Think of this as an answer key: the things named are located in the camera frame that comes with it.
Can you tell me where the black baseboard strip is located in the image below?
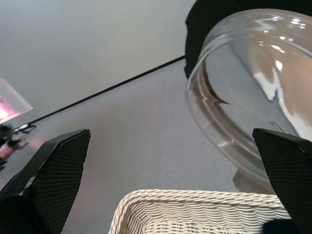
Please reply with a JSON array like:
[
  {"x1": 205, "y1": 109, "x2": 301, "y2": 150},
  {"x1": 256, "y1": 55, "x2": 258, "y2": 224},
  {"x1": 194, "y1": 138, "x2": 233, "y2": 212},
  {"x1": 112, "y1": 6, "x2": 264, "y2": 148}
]
[{"x1": 28, "y1": 55, "x2": 188, "y2": 125}]

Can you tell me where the pale woven basket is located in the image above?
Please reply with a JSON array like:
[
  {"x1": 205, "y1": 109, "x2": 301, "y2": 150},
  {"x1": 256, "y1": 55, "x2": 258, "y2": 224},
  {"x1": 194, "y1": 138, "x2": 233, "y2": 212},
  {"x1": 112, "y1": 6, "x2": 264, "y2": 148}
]
[{"x1": 107, "y1": 189, "x2": 293, "y2": 234}]

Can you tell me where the black equipment with cables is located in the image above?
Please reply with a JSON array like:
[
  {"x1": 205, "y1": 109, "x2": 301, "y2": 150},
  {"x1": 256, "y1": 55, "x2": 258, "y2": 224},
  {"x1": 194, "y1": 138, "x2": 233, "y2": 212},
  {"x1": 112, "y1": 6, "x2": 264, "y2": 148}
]
[{"x1": 0, "y1": 123, "x2": 38, "y2": 171}]

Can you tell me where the pink lit translucent box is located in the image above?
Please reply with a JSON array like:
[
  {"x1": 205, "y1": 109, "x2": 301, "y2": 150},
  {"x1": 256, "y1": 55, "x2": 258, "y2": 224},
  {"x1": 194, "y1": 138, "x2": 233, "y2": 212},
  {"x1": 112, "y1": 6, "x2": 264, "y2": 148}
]
[{"x1": 0, "y1": 78, "x2": 34, "y2": 123}]

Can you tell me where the round glass washing machine door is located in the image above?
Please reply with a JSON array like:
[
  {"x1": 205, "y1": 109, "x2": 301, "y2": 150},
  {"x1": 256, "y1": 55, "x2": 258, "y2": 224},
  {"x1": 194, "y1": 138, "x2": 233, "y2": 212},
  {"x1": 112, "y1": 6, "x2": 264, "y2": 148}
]
[{"x1": 184, "y1": 0, "x2": 312, "y2": 189}]

